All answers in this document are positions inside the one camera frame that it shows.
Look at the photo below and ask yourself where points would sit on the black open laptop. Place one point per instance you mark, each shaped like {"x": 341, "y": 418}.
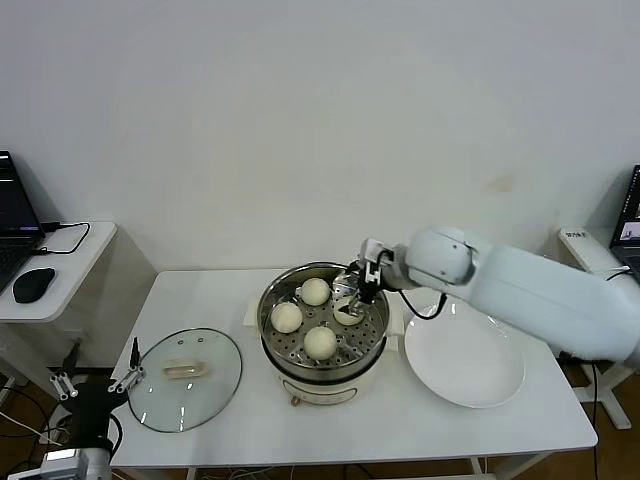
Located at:
{"x": 15, "y": 210}
{"x": 627, "y": 220}

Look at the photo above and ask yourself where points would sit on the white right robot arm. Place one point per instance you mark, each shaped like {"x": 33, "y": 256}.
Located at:
{"x": 525, "y": 295}

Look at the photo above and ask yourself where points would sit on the glass pot lid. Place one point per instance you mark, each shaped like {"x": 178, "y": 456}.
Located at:
{"x": 200, "y": 400}

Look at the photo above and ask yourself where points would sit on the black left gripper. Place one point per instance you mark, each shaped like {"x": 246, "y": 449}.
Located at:
{"x": 92, "y": 410}

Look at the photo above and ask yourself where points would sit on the stainless steel steamer basket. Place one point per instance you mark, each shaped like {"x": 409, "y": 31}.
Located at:
{"x": 280, "y": 285}

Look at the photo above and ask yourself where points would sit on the small printed label sticker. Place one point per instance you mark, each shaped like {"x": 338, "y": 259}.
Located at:
{"x": 576, "y": 235}

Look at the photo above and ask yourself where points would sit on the cream electric pot base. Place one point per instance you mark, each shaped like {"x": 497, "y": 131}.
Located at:
{"x": 325, "y": 392}

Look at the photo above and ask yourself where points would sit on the white steamed baozi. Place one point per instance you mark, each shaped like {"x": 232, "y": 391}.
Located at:
{"x": 320, "y": 342}
{"x": 286, "y": 317}
{"x": 342, "y": 319}
{"x": 315, "y": 291}

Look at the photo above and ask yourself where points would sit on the black computer mouse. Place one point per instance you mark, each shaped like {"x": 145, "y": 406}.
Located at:
{"x": 33, "y": 285}

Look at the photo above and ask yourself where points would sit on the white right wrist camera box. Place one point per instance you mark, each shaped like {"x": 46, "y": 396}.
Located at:
{"x": 372, "y": 250}

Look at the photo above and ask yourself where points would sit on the white round plate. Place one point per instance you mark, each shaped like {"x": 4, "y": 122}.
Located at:
{"x": 465, "y": 355}

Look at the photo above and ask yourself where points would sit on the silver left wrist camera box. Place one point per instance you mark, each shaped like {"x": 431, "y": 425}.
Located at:
{"x": 61, "y": 462}

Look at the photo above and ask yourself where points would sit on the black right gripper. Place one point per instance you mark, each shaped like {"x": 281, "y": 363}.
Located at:
{"x": 372, "y": 287}

